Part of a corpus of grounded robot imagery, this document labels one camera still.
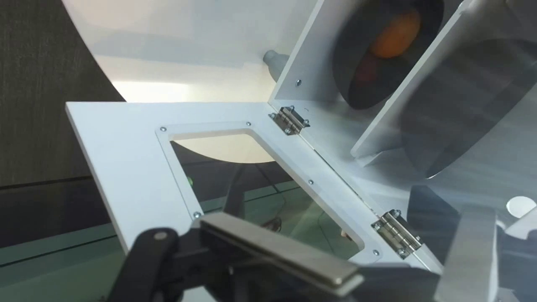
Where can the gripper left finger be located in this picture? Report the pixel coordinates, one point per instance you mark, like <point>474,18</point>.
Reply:
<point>269,246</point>

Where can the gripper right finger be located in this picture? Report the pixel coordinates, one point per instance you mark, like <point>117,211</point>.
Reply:
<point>473,253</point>

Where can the silver door hinge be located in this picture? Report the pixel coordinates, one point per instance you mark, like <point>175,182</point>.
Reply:
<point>290,120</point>
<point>397,234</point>

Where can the black bowl holding fruit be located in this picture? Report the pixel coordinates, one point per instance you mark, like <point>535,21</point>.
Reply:
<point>358,73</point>

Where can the white oven door with window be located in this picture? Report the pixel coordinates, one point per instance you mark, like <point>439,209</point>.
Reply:
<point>123,169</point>

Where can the red toy fruit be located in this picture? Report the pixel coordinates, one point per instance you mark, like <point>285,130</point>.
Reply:
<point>365,70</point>

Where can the orange toy fruit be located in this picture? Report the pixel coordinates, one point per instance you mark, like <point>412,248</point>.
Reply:
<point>397,34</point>

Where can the white toy kitchen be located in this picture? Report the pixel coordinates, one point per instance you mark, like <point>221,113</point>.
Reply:
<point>320,61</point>

